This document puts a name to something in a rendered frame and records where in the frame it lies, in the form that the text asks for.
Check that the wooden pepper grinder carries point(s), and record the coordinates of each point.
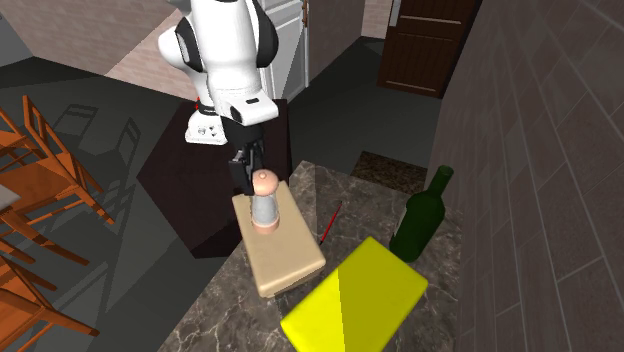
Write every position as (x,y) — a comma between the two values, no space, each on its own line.
(264,202)

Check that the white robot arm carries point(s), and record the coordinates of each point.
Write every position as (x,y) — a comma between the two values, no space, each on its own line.
(222,53)

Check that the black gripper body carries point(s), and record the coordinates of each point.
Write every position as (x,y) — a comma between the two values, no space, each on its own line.
(242,135)

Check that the red and black pen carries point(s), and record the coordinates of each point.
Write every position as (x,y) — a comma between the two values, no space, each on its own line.
(331,222)

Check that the yellow box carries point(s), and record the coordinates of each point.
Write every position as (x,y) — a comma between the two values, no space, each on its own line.
(358,302)

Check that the white cabinet door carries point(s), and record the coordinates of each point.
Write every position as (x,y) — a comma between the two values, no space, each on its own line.
(287,48)

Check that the tan wooden cutting board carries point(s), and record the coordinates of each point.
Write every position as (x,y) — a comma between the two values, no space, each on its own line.
(280,246)

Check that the orange wooden chair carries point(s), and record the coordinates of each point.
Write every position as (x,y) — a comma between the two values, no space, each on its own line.
(24,307)
(46,175)

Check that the dark green wine bottle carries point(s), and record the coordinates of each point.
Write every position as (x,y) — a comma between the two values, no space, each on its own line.
(420,219)

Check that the dark brown wooden door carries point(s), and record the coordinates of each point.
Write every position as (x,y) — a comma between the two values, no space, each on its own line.
(421,44)

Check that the dark robot stand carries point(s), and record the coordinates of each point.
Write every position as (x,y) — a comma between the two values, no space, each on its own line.
(195,185)

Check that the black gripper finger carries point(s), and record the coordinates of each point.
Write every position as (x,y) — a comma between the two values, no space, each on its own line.
(242,174)

